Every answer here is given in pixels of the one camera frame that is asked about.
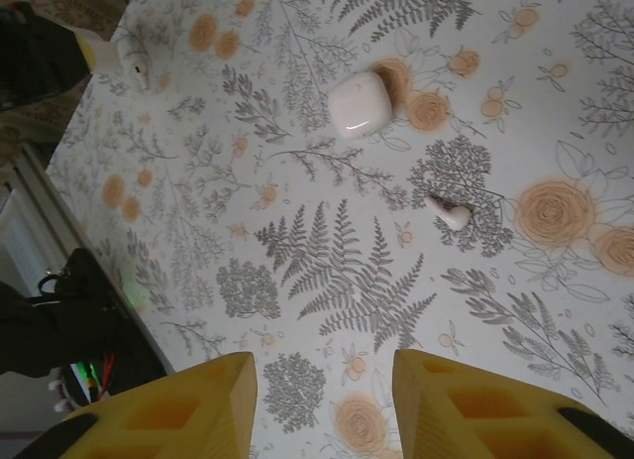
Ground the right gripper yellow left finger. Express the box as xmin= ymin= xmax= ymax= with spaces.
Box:
xmin=29 ymin=350 xmax=259 ymax=459

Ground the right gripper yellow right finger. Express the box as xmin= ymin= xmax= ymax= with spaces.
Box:
xmin=393 ymin=349 xmax=634 ymax=459

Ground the white earbud charging case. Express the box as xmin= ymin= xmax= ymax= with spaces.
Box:
xmin=93 ymin=25 xmax=152 ymax=91

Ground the white case lid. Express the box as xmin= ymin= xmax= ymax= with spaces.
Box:
xmin=328 ymin=69 xmax=392 ymax=139

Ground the floral patterned table cover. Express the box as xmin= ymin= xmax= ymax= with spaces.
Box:
xmin=44 ymin=0 xmax=634 ymax=459

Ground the long aluminium mounting rail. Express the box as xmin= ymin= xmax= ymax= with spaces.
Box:
xmin=7 ymin=149 xmax=70 ymax=262

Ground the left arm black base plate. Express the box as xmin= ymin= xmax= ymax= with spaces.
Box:
xmin=66 ymin=248 xmax=167 ymax=381

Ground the white wireless earbud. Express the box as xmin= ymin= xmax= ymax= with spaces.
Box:
xmin=428 ymin=193 xmax=473 ymax=231

